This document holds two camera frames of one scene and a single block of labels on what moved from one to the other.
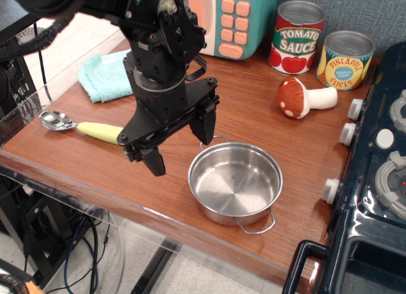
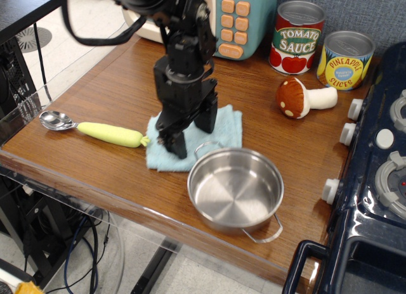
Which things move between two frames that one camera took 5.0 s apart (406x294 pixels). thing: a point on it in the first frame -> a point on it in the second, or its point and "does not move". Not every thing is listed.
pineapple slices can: [345, 59] does not move
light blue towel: [105, 78] -> [228, 134]
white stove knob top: [354, 108] does not move
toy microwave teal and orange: [238, 25] does not move
